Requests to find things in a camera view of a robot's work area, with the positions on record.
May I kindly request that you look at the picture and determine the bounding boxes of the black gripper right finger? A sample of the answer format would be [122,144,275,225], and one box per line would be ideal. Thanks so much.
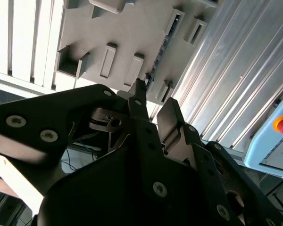
[157,97,283,226]

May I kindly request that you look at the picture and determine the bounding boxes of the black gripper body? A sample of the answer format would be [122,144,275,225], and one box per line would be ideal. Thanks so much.
[37,145,240,226]

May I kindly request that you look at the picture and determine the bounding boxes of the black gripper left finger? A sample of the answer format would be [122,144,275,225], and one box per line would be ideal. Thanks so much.
[0,78,178,203]

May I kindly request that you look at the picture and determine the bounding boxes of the black RAM stick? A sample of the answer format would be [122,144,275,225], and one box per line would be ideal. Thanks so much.
[145,14,181,89]

